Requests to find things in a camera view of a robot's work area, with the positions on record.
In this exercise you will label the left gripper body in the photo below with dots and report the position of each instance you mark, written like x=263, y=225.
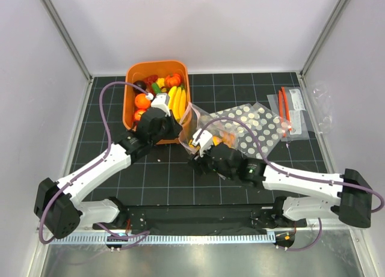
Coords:
x=168, y=130

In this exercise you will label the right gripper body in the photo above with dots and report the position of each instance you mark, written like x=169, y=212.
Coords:
x=207, y=164

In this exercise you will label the pink polka dot zip bag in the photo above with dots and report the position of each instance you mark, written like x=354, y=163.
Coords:
x=196, y=118

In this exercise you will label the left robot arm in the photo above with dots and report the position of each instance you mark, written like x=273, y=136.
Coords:
x=60, y=204

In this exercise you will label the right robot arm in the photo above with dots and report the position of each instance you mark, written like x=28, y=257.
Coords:
x=343, y=196

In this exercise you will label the white polka dot zip bag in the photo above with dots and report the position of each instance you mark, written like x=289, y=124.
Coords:
x=258, y=127

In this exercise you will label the clear bag orange zipper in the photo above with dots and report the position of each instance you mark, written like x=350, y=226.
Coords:
x=289, y=105

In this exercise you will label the red toy apple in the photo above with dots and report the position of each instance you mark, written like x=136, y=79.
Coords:
x=138, y=114

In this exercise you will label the toy orange fruit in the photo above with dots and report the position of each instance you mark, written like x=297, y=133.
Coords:
x=141, y=101

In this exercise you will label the green toy cucumber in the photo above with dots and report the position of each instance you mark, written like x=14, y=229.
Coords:
x=156, y=88

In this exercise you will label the yellow toy banana bunch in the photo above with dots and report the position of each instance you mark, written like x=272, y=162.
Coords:
x=177, y=103

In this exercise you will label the dark purple toy plum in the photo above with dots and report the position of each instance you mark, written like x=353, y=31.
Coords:
x=139, y=86

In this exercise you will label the yellow toy corn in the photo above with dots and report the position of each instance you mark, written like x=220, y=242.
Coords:
x=160, y=82

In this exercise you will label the red toy chili peppers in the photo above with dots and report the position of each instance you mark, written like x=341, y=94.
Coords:
x=150, y=80

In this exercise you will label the orange toy pumpkin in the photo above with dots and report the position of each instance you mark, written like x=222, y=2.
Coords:
x=173, y=80

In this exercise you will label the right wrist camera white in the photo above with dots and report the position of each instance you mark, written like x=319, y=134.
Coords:
x=202, y=140

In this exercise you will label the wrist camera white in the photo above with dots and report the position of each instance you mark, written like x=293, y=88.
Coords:
x=202, y=140
x=161, y=102

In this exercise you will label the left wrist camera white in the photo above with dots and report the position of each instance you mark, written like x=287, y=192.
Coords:
x=161, y=102

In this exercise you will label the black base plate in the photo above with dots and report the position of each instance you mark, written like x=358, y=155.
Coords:
x=201, y=219

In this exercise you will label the grey slotted cable duct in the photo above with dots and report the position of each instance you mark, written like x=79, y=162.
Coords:
x=105, y=238

